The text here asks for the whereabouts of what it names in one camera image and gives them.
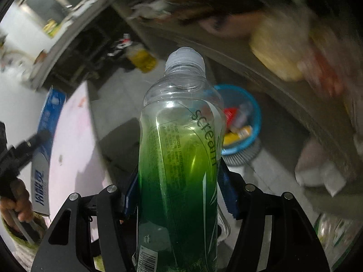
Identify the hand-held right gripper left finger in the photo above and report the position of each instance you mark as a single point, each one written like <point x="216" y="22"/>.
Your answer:
<point x="132" y="198"/>

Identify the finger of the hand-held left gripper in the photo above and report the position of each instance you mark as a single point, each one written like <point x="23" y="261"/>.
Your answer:
<point x="34" y="146"/>

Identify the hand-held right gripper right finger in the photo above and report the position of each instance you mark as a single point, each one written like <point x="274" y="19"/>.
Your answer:
<point x="229" y="195"/>

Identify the blue toothpaste box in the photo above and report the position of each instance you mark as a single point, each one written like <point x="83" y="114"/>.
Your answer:
<point x="45" y="175"/>

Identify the green plastic bottle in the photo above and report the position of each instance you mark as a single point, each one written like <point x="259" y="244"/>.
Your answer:
<point x="178" y="161"/>

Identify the red snack bag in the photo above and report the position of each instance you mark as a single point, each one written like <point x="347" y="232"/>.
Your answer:
<point x="231" y="114"/>

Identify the blue plastic basket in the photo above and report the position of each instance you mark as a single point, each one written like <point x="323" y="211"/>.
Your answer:
<point x="253" y="107"/>

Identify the person's left hand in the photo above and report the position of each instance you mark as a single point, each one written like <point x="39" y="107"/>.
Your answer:
<point x="21" y="204"/>

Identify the green white fluffy garment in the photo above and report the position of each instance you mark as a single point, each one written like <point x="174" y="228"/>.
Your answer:
<point x="42" y="226"/>

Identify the pink white plastic bag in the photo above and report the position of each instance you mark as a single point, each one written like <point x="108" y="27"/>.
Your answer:
<point x="320" y="167"/>

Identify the green white packet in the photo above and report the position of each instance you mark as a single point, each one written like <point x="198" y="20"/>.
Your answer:
<point x="336" y="235"/>

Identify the yellow oil bottle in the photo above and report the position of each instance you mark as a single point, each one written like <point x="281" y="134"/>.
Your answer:
<point x="143" y="59"/>

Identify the concrete kitchen counter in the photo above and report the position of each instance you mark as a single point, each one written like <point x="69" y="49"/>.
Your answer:
<point x="227" y="48"/>

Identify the yellow bag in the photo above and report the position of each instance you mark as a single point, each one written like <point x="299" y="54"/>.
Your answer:
<point x="276" y="51"/>

